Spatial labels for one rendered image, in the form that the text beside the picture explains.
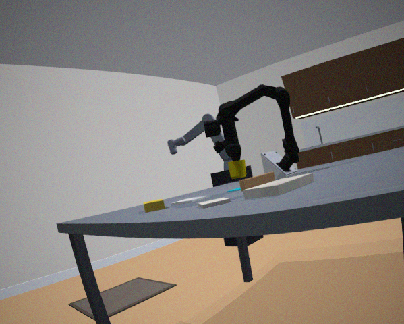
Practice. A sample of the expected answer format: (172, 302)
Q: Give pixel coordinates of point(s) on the yellow rectangular block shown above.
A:
(153, 205)

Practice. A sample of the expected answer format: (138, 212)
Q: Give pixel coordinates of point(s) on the tan wooden beam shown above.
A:
(256, 181)

